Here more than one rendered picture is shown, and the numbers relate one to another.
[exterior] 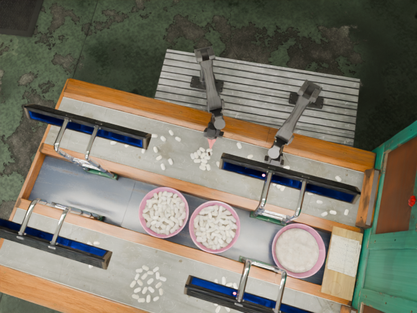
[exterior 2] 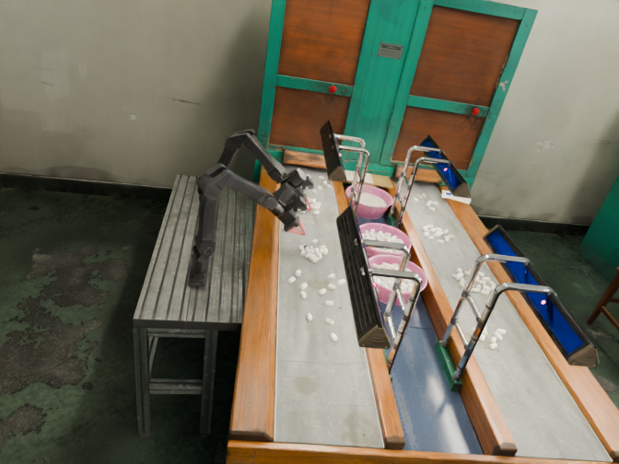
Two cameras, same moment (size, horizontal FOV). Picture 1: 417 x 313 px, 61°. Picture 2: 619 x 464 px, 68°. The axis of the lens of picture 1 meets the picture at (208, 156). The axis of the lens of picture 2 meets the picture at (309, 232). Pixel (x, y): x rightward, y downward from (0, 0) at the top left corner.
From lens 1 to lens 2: 2.18 m
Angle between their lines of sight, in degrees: 69
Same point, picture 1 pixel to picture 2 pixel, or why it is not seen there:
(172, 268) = (443, 267)
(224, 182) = (332, 237)
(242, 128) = (264, 223)
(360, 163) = not seen: hidden behind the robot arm
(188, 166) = (328, 263)
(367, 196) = (309, 156)
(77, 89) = (253, 406)
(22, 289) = (598, 397)
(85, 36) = not seen: outside the picture
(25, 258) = (566, 415)
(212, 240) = not seen: hidden behind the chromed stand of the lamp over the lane
